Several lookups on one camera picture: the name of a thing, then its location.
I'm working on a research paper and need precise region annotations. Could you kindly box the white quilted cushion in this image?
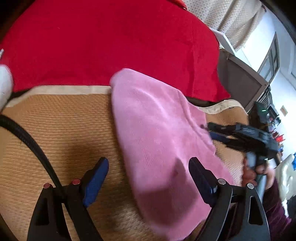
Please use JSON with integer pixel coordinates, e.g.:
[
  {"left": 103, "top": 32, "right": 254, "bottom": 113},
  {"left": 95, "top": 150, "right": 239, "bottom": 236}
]
[{"left": 0, "top": 64, "right": 14, "bottom": 110}]

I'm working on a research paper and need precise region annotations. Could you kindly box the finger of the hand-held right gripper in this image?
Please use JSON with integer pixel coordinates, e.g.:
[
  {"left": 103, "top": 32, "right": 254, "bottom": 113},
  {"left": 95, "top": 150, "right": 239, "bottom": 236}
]
[
  {"left": 207, "top": 122, "right": 243, "bottom": 135},
  {"left": 209, "top": 132, "right": 246, "bottom": 152}
]

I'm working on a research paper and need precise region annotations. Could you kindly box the pink jacket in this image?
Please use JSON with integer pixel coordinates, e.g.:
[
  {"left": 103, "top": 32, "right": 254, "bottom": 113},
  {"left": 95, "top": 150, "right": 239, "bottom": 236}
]
[{"left": 110, "top": 68, "right": 236, "bottom": 239}]

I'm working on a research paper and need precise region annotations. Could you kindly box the red pillow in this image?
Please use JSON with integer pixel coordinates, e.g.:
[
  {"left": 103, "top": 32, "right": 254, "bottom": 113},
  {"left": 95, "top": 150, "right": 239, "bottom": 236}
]
[{"left": 172, "top": 0, "right": 188, "bottom": 10}]

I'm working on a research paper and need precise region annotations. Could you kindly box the black cable hose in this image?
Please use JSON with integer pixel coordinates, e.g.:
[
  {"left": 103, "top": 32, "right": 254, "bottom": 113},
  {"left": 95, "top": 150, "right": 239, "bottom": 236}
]
[{"left": 0, "top": 115, "right": 64, "bottom": 193}]

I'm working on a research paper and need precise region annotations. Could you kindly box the person's right hand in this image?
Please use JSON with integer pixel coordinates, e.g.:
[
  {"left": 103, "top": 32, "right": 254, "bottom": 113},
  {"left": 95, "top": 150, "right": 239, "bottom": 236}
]
[{"left": 242, "top": 158, "right": 276, "bottom": 189}]

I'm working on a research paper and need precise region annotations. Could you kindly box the beige dotted curtain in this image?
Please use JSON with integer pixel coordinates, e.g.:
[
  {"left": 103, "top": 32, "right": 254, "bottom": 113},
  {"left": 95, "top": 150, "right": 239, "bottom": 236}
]
[{"left": 183, "top": 0, "right": 269, "bottom": 50}]

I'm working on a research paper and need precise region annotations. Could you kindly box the brown wooden door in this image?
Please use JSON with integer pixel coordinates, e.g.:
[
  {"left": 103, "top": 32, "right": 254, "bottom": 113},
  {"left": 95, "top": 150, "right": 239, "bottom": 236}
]
[{"left": 257, "top": 32, "right": 280, "bottom": 82}]

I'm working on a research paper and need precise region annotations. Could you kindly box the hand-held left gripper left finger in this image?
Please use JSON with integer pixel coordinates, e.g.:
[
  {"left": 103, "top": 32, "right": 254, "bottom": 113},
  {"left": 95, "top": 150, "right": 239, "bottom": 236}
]
[{"left": 26, "top": 157, "right": 110, "bottom": 241}]

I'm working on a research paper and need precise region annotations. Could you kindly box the red blanket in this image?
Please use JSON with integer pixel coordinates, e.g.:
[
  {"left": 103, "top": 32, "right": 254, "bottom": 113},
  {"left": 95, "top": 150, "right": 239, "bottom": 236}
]
[{"left": 0, "top": 0, "right": 232, "bottom": 102}]

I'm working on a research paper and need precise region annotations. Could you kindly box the person's right forearm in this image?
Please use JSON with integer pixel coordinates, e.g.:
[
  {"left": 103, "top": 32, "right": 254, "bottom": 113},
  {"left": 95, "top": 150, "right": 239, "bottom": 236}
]
[{"left": 261, "top": 178, "right": 293, "bottom": 241}]

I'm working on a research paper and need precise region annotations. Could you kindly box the woven rattan mat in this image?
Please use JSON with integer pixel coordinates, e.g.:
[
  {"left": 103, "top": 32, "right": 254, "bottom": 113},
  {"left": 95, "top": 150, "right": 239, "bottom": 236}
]
[{"left": 0, "top": 85, "right": 251, "bottom": 241}]

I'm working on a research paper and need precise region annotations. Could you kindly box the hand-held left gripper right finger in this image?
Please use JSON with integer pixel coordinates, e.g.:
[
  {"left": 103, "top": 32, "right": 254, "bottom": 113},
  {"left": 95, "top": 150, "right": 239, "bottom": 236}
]
[{"left": 188, "top": 157, "right": 271, "bottom": 241}]

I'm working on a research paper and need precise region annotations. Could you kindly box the white board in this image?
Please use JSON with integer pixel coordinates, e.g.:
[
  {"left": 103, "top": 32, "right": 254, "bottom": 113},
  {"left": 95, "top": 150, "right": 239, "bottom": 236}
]
[{"left": 209, "top": 27, "right": 236, "bottom": 56}]

